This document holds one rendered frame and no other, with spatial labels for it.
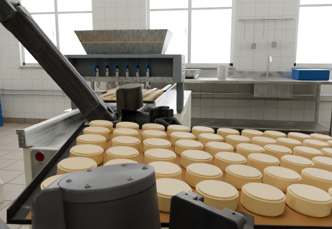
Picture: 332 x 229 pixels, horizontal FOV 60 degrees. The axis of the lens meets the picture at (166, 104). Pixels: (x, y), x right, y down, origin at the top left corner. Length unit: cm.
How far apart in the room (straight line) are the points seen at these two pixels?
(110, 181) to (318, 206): 27
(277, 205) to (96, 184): 24
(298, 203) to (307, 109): 459
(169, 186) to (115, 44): 148
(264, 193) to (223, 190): 5
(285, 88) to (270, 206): 386
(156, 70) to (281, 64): 328
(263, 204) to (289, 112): 456
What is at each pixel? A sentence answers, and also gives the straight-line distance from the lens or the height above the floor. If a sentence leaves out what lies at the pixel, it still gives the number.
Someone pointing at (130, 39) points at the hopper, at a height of 126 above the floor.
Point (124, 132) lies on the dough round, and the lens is 56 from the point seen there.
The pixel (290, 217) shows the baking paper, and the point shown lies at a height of 97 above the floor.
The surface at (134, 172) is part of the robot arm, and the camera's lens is 18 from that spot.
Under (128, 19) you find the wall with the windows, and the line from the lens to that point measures 493.
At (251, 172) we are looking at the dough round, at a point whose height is 99.
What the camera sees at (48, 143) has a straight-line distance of 117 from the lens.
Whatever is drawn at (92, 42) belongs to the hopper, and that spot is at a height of 125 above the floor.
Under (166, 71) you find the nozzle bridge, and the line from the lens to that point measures 173.
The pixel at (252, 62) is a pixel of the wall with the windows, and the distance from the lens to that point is 472.
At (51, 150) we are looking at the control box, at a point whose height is 84.
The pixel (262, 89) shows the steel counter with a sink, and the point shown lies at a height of 75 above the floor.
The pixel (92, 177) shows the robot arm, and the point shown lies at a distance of 18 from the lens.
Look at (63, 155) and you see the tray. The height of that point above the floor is 100.
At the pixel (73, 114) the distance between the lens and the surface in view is 145.
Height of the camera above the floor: 115
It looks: 9 degrees down
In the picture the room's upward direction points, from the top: straight up
